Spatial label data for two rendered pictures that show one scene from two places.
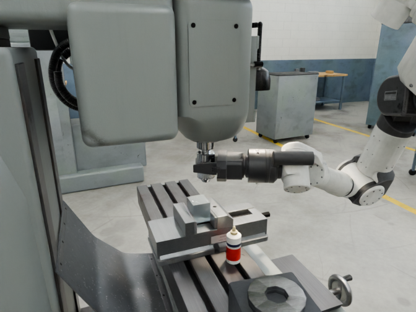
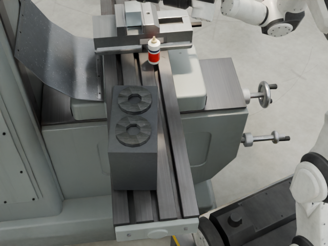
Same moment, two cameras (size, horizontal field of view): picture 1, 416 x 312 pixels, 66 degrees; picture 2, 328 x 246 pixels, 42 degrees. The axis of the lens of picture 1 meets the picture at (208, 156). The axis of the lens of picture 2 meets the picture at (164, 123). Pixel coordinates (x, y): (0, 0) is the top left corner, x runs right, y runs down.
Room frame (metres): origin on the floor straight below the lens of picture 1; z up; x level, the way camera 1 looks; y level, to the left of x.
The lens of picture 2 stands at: (-0.28, -0.33, 1.99)
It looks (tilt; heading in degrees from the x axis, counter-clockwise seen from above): 52 degrees down; 12
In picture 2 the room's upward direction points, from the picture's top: 2 degrees clockwise
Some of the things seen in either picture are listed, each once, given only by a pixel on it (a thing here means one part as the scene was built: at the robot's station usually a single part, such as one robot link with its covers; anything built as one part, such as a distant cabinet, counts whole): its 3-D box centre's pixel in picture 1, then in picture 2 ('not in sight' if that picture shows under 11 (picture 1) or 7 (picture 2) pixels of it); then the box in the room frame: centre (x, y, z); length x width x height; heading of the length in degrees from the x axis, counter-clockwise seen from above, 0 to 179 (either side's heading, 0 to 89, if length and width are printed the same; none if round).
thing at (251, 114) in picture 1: (246, 80); not in sight; (0.83, -0.10, 1.45); 0.04 x 0.04 x 0.21; 21
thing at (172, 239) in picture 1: (207, 223); (141, 26); (0.86, 0.00, 1.01); 0.35 x 0.15 x 0.11; 111
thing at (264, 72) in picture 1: (257, 77); not in sight; (0.92, -0.14, 1.44); 0.07 x 0.07 x 0.06
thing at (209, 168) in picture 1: (205, 169); not in sight; (0.76, 0.01, 1.23); 0.06 x 0.02 x 0.03; 86
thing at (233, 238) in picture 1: (233, 243); (153, 49); (0.75, -0.07, 1.01); 0.04 x 0.04 x 0.11
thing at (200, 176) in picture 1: (205, 166); not in sight; (0.79, 0.01, 1.23); 0.05 x 0.05 x 0.06
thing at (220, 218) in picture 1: (215, 212); (149, 17); (0.87, -0.02, 1.05); 0.12 x 0.06 x 0.04; 21
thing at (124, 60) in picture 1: (121, 73); not in sight; (0.72, 0.19, 1.47); 0.24 x 0.19 x 0.26; 21
